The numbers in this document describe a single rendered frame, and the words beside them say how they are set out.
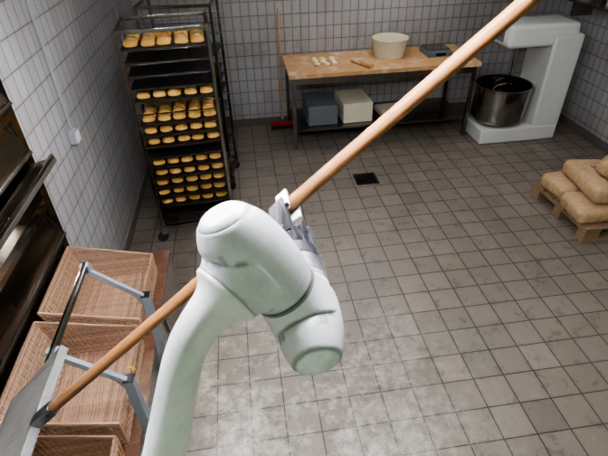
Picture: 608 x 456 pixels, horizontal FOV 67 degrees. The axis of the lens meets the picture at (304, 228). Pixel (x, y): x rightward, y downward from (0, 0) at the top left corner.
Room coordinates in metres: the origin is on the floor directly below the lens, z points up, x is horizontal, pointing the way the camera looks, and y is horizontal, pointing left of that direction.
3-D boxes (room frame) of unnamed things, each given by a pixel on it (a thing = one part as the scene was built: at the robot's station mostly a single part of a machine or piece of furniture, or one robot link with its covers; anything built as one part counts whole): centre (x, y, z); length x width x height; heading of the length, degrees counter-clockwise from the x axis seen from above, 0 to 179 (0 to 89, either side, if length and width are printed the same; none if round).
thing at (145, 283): (1.91, 1.14, 0.72); 0.56 x 0.49 x 0.28; 7
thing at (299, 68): (5.52, -0.93, 0.45); 2.20 x 0.80 x 0.90; 97
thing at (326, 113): (5.44, -0.24, 0.35); 0.50 x 0.36 x 0.24; 7
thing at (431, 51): (5.66, -1.64, 0.94); 0.32 x 0.30 x 0.07; 7
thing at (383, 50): (5.62, -1.07, 1.01); 0.43 x 0.43 x 0.21
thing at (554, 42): (5.32, -2.56, 0.66); 1.00 x 0.66 x 1.32; 97
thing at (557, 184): (3.71, -2.61, 0.22); 0.62 x 0.36 x 0.15; 102
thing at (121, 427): (1.32, 1.06, 0.72); 0.56 x 0.49 x 0.28; 8
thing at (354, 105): (5.49, -0.65, 0.35); 0.50 x 0.36 x 0.24; 8
